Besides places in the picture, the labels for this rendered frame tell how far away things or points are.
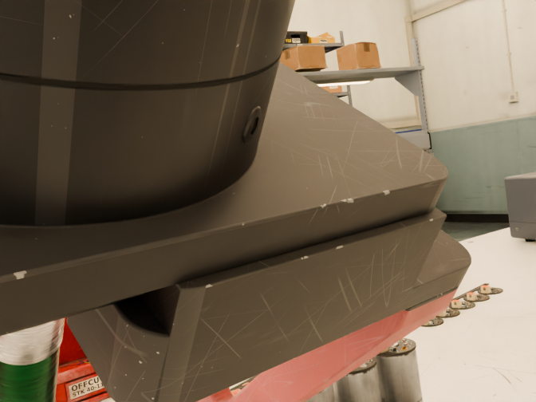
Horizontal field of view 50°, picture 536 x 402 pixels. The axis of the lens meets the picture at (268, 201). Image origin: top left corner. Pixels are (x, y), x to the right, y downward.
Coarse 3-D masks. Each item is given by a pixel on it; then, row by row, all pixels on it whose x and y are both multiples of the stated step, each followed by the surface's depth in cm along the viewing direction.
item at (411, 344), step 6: (402, 342) 30; (408, 342) 30; (414, 342) 30; (390, 348) 29; (396, 348) 29; (402, 348) 29; (408, 348) 29; (414, 348) 29; (378, 354) 29; (384, 354) 29; (390, 354) 29; (396, 354) 29; (402, 354) 29
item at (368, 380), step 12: (360, 372) 27; (372, 372) 27; (336, 384) 28; (348, 384) 27; (360, 384) 27; (372, 384) 27; (336, 396) 28; (348, 396) 27; (360, 396) 27; (372, 396) 27
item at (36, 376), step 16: (0, 368) 9; (16, 368) 9; (32, 368) 9; (48, 368) 9; (0, 384) 9; (16, 384) 9; (32, 384) 9; (48, 384) 9; (0, 400) 9; (16, 400) 9; (32, 400) 9; (48, 400) 10
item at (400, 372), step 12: (384, 360) 29; (396, 360) 29; (408, 360) 29; (384, 372) 29; (396, 372) 29; (408, 372) 29; (384, 384) 29; (396, 384) 29; (408, 384) 29; (384, 396) 29; (396, 396) 29; (408, 396) 29; (420, 396) 29
